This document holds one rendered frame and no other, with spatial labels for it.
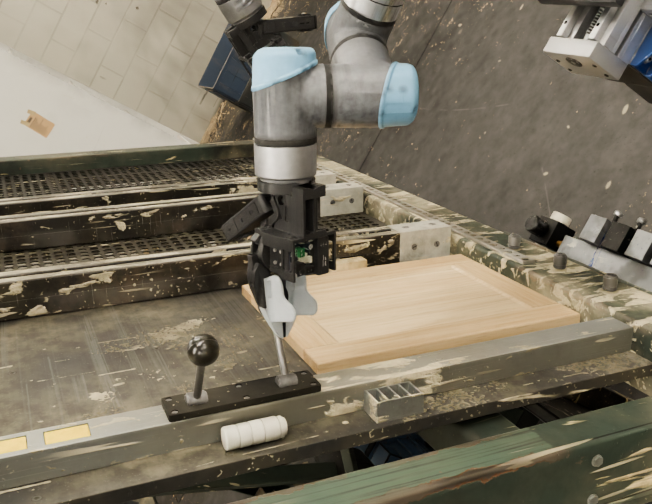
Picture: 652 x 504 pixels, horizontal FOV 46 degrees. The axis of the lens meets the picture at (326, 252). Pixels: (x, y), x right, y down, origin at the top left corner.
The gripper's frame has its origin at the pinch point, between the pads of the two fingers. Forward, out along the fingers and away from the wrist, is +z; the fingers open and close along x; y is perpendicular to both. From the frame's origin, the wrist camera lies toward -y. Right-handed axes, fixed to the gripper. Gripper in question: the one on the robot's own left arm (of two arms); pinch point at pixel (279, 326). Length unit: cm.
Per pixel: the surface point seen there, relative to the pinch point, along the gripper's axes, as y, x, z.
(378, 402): 11.9, 6.5, 8.9
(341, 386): 6.9, 4.7, 7.9
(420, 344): 2.4, 26.3, 9.9
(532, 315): 8, 49, 10
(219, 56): -403, 282, -14
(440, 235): -26, 67, 6
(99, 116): -370, 166, 17
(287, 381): 3.3, -1.5, 6.3
